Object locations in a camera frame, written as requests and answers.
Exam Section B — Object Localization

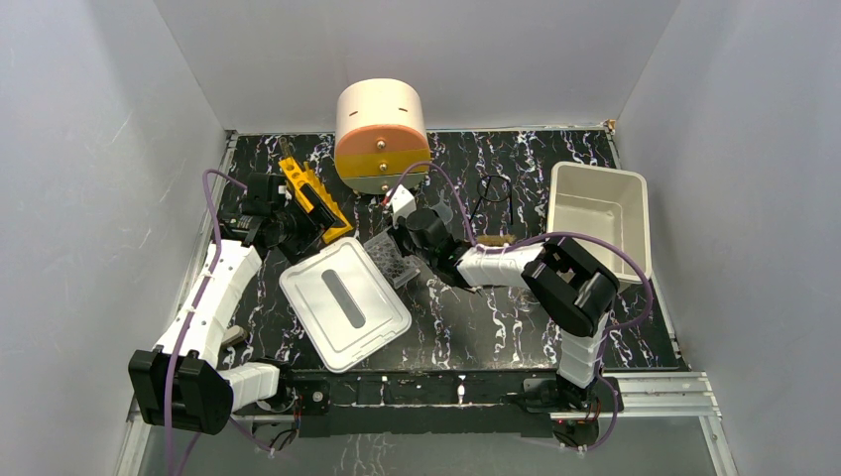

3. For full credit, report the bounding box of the black wire tripod ring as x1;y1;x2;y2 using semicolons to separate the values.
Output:
467;175;515;225

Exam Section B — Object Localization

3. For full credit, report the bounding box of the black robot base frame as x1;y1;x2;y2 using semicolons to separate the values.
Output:
234;369;625;445

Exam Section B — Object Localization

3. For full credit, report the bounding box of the white plastic bin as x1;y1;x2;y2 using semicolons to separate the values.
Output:
545;162;652;279

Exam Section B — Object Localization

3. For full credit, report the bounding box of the clear plastic funnel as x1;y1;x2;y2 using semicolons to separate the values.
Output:
430;189;454;225

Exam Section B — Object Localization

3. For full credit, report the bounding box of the clear plastic tube rack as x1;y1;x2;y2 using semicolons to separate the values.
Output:
363;231;421;290

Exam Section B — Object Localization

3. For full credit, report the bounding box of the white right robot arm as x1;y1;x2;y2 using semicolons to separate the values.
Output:
387;208;620;411

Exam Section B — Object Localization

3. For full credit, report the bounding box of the yellow test tube rack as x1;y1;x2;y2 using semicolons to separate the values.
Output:
279;157;353;244

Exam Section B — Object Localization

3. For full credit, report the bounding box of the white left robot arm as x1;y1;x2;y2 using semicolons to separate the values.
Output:
128;172;346;434

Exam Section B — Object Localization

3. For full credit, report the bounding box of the round white drawer cabinet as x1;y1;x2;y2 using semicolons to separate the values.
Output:
334;78;431;194

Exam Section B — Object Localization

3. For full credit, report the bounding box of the clear glass dish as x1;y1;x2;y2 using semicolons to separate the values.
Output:
512;289;540;312

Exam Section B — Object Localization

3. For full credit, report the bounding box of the brown test tube brush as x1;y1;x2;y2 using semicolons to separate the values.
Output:
476;234;518;247

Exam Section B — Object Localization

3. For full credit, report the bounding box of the white bin lid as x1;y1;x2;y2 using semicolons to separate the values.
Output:
280;238;412;374

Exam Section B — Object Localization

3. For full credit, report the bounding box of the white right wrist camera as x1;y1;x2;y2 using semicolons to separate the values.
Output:
384;185;417;225

